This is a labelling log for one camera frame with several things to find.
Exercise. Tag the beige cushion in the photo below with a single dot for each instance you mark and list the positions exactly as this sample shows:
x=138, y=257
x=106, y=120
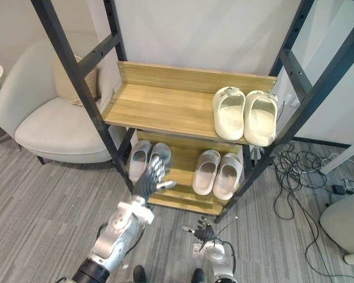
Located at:
x=68, y=85

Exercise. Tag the white furniture leg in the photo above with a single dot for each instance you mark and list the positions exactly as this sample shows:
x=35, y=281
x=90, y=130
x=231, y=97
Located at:
x=342, y=157

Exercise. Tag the robot right dark foot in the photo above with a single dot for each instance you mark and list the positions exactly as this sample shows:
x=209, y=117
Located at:
x=198, y=275

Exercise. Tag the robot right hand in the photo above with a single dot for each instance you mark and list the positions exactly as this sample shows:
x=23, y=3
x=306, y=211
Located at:
x=205, y=232

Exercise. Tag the white upholstered armchair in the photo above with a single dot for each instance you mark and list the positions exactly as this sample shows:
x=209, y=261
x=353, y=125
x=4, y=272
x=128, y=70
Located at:
x=56, y=129

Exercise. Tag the narrow wooden shelf board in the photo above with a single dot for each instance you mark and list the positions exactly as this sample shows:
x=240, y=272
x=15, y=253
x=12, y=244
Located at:
x=183, y=174

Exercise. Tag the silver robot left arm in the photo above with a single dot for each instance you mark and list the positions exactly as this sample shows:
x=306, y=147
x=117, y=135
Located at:
x=118, y=236

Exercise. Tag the cream foam slipper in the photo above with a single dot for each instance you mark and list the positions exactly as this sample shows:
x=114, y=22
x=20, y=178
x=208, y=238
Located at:
x=228, y=118
x=261, y=123

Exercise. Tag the robot dark foot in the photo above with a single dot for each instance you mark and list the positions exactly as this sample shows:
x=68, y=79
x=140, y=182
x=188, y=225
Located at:
x=139, y=274
x=198, y=275

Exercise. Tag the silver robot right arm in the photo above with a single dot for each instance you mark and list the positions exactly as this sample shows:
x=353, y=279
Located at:
x=216, y=259

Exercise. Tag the robot left dark foot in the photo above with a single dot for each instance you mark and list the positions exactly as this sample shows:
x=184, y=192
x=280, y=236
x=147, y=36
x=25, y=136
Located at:
x=139, y=274

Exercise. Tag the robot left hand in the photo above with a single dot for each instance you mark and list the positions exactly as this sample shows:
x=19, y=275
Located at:
x=149, y=179

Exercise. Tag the light grey foam slipper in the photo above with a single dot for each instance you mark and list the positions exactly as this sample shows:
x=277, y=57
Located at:
x=206, y=174
x=162, y=151
x=138, y=162
x=227, y=179

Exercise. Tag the white rounded chair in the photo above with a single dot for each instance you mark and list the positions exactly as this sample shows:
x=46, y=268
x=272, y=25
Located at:
x=346, y=221

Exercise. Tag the black power adapter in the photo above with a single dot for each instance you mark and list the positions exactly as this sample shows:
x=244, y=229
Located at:
x=338, y=189

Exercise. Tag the wide wooden shelf board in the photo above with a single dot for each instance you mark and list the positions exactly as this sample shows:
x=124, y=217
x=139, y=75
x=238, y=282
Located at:
x=165, y=103

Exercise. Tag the black metal rack frame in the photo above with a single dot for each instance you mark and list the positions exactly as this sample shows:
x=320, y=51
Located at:
x=76, y=73

